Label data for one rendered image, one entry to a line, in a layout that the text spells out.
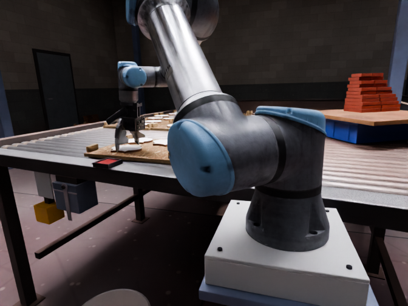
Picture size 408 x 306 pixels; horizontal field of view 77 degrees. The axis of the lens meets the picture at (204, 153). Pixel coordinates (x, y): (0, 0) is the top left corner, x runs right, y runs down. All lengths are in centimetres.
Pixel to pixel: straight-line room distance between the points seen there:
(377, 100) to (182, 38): 132
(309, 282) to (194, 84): 35
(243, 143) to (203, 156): 6
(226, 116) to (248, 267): 24
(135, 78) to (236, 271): 72
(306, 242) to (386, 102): 131
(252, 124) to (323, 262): 24
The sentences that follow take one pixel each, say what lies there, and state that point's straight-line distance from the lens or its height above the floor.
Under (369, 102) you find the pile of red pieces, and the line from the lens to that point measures 162.
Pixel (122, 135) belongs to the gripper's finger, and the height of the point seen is 101.
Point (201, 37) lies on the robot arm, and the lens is 76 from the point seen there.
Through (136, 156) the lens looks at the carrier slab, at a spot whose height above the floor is 94.
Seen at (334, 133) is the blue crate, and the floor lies 95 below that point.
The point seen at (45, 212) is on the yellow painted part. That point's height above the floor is 68.
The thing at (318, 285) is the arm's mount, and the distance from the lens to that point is 46.
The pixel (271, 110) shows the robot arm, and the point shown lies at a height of 115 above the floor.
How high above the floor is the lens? 119
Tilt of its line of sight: 14 degrees down
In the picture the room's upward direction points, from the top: 2 degrees counter-clockwise
